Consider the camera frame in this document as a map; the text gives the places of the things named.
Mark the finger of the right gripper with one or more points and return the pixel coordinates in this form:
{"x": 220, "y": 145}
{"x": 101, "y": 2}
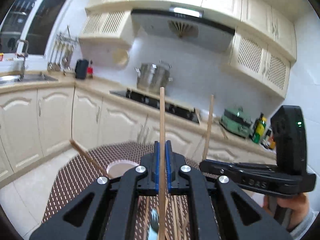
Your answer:
{"x": 236, "y": 169}

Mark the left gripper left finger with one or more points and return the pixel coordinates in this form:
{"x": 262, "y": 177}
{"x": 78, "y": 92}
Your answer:
{"x": 106, "y": 208}

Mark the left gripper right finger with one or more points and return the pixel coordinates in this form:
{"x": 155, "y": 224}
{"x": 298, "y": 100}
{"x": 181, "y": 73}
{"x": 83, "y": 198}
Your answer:
{"x": 218, "y": 208}

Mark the wooden chopstick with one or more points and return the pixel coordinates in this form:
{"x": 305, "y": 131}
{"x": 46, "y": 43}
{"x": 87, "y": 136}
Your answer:
{"x": 146, "y": 215}
{"x": 88, "y": 158}
{"x": 209, "y": 127}
{"x": 162, "y": 180}
{"x": 177, "y": 234}

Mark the metal spoon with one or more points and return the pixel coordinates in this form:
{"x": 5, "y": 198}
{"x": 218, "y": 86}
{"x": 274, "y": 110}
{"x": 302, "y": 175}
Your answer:
{"x": 154, "y": 225}

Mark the person's right hand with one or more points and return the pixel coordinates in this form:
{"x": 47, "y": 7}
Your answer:
{"x": 299, "y": 206}

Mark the pink utensil holder cup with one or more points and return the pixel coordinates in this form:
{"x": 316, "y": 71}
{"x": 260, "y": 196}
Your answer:
{"x": 118, "y": 167}

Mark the brown polka dot tablecloth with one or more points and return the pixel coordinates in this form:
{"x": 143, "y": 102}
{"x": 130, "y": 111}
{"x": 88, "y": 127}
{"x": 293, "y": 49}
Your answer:
{"x": 107, "y": 209}

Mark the green electric cooker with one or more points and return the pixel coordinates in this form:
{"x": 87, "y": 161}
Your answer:
{"x": 236, "y": 121}

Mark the green yellow bottle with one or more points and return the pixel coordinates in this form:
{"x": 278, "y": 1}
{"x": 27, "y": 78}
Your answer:
{"x": 259, "y": 131}

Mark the lower cream cabinets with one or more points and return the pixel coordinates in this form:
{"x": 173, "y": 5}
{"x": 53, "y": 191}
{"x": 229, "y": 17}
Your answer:
{"x": 38, "y": 122}

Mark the cream cabinets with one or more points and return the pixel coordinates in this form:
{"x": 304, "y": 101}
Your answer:
{"x": 259, "y": 40}
{"x": 38, "y": 122}

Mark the steel steamer pot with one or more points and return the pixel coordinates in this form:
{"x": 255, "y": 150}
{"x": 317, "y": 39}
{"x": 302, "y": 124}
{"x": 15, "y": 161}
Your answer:
{"x": 151, "y": 77}

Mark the black electric kettle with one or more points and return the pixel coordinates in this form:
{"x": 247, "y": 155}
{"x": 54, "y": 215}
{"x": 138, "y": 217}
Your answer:
{"x": 81, "y": 69}

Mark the range hood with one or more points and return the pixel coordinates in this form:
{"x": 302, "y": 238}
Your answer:
{"x": 187, "y": 28}

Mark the steel sink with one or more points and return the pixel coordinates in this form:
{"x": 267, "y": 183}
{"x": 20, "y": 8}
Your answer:
{"x": 9, "y": 79}

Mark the hanging utensil rack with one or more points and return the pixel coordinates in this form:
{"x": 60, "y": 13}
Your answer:
{"x": 62, "y": 52}

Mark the upper cream cabinets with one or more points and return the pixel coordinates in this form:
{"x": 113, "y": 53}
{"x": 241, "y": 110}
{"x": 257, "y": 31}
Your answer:
{"x": 259, "y": 40}

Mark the steel faucet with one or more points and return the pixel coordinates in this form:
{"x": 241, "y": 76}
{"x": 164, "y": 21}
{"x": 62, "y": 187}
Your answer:
{"x": 23, "y": 55}

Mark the window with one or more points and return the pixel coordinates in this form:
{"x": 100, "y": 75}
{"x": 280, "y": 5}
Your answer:
{"x": 31, "y": 20}

